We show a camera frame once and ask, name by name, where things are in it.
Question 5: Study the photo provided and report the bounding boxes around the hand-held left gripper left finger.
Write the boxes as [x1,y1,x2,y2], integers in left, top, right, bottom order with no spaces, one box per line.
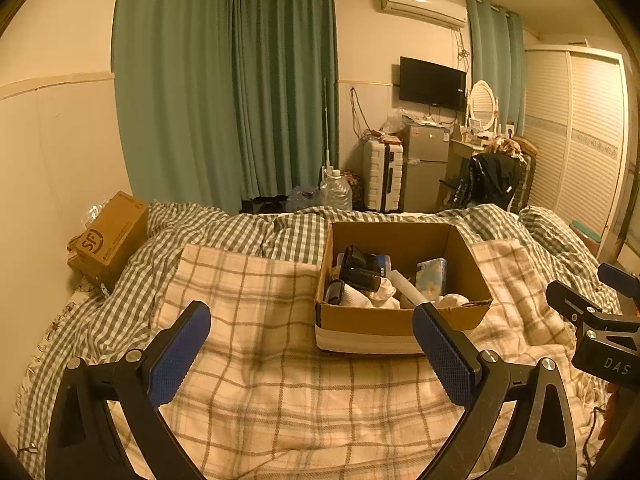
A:
[45,301,212,480]

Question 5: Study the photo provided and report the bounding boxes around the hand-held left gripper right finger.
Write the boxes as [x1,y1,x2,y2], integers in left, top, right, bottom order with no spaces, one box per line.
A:
[412,302,581,480]

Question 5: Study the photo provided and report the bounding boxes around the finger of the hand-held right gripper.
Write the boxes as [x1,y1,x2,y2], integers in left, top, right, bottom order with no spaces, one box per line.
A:
[546,281,610,337]
[598,262,640,306]

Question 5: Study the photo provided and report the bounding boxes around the white tube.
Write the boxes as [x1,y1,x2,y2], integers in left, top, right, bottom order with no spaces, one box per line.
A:
[390,269,432,309]

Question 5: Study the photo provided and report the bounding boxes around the tissue packet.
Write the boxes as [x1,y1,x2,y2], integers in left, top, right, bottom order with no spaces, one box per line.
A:
[415,257,448,302]

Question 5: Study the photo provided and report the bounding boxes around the cardboard box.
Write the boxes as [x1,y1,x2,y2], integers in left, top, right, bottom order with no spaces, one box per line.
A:
[314,221,494,356]
[67,190,150,295]

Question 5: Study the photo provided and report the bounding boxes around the large white sock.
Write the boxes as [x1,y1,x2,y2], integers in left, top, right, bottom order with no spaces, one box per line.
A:
[344,279,402,310]

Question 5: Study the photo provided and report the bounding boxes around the black cylindrical items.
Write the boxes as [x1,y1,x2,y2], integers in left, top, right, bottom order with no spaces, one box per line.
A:
[340,246,385,294]

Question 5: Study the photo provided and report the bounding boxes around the black sunglasses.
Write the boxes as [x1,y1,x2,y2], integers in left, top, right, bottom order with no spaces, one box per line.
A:
[323,280,347,307]

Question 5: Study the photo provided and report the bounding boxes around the stool with teal lid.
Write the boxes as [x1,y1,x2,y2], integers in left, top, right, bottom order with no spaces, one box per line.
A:
[572,220,600,256]

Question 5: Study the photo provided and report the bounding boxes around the beige plaid blanket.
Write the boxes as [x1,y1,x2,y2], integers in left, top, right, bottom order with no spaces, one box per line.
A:
[107,237,608,480]

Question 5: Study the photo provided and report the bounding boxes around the closed cardboard box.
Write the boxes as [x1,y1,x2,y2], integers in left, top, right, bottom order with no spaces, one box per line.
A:
[67,190,150,295]

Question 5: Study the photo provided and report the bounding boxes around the brown suitcase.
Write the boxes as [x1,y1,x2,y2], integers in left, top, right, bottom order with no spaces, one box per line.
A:
[515,136,538,208]

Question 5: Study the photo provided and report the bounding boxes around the white louvred wardrobe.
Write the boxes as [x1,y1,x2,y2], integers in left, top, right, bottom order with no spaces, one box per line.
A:
[520,47,628,256]

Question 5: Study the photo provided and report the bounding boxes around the black jacket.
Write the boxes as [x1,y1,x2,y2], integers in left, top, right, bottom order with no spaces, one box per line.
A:
[452,152,522,212]

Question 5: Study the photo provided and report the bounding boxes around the brown patterned cloth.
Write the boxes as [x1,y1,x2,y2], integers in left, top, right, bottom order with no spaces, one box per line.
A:
[487,136,523,158]

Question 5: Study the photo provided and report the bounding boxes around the black bag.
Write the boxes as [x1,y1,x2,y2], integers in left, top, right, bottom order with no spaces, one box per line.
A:
[241,196,288,215]

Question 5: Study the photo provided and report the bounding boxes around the dressing table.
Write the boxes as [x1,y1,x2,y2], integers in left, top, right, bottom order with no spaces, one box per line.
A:
[444,139,485,196]

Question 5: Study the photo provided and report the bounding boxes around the floral bag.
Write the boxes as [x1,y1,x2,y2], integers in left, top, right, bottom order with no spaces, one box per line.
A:
[344,170,367,208]

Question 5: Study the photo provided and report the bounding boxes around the silver fridge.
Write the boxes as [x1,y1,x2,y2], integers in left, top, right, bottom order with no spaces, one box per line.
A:
[400,122,453,213]

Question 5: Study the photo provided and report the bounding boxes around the white suitcase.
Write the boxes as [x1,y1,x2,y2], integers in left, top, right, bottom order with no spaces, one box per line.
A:
[362,137,405,212]

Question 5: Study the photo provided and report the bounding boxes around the clear water jug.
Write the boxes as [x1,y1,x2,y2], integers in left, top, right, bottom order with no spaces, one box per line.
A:
[319,165,353,211]

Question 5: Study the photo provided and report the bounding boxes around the pack of plastic bottles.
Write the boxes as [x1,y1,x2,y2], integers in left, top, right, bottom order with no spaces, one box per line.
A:
[286,185,323,211]

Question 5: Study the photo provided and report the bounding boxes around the oval white mirror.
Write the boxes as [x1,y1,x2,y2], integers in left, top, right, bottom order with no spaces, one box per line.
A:
[467,80,501,133]

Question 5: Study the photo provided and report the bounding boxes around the clear plastic bag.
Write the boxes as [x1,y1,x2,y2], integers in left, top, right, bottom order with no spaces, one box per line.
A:
[381,107,407,137]

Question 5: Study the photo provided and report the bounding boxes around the narrow green curtain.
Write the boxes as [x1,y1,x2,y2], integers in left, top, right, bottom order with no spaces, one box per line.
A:
[466,0,526,137]

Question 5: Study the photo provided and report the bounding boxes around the white pole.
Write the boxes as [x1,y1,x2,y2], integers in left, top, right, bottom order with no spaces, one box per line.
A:
[322,76,332,173]

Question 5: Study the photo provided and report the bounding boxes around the wide green curtain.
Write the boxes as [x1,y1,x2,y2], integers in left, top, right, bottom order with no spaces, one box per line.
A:
[112,0,338,213]

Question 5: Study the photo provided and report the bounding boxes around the white air conditioner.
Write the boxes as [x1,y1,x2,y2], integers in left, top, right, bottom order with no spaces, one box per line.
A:
[377,0,468,30]

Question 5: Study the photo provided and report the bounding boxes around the wall cables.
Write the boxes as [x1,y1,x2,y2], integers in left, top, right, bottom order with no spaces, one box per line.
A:
[350,86,376,140]

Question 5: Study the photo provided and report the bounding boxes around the black wall television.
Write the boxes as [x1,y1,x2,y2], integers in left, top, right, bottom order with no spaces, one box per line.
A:
[399,56,468,112]

